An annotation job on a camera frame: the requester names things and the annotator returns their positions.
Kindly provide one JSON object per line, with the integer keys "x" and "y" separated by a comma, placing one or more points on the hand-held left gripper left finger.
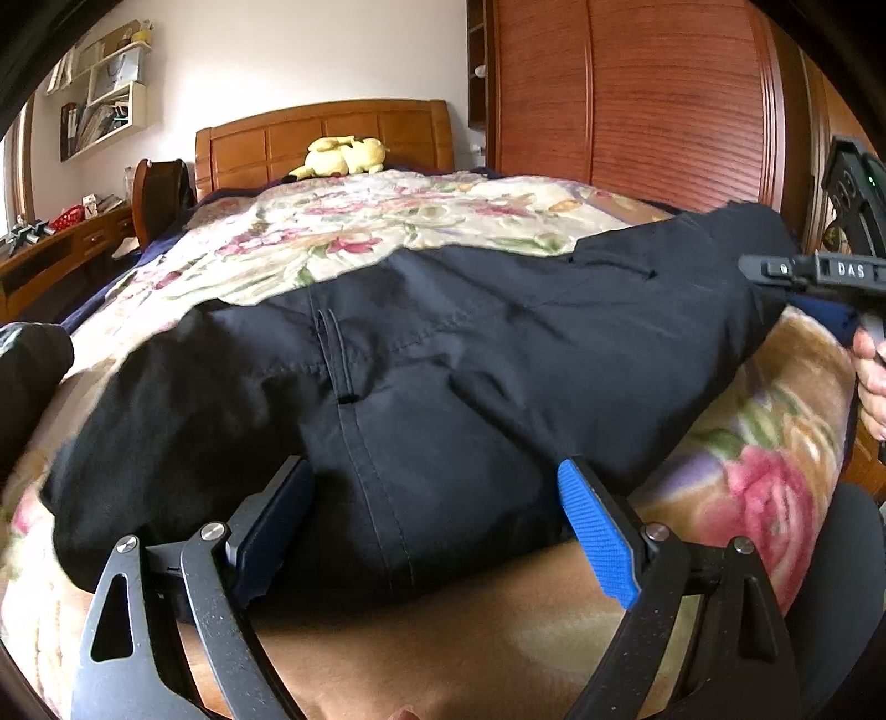
{"x": 277, "y": 526}

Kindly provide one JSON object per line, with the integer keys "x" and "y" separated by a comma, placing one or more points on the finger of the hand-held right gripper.
{"x": 779, "y": 270}

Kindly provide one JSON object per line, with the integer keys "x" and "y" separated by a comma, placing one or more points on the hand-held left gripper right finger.
{"x": 595, "y": 526}

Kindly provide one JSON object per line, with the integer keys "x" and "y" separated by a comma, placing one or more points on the black jacket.
{"x": 429, "y": 360}

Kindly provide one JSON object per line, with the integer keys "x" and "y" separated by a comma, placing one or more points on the person's right hand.
{"x": 873, "y": 388}

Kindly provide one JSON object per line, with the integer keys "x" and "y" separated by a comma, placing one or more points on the floral blanket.
{"x": 747, "y": 484}

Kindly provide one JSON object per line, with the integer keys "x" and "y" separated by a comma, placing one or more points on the wooden door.
{"x": 813, "y": 104}

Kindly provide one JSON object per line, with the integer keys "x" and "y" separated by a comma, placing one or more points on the wooden wardrobe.
{"x": 623, "y": 90}

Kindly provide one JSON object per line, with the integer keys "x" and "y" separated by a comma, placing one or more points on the black cloth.
{"x": 844, "y": 595}

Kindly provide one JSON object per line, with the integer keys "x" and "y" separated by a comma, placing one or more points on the dark grey garment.
{"x": 31, "y": 388}

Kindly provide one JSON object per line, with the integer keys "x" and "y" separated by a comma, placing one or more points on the wooden chair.
{"x": 163, "y": 201}

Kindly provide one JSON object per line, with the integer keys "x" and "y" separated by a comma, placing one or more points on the wooden desk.
{"x": 62, "y": 249}

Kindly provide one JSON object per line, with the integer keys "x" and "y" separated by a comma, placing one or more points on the red basket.
{"x": 69, "y": 219}

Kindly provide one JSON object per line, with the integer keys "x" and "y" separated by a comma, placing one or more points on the yellow plush toy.
{"x": 339, "y": 158}

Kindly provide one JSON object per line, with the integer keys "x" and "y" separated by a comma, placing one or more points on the wooden bed headboard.
{"x": 325, "y": 135}

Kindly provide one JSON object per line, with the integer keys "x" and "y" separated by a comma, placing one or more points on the white wall shelf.
{"x": 104, "y": 97}

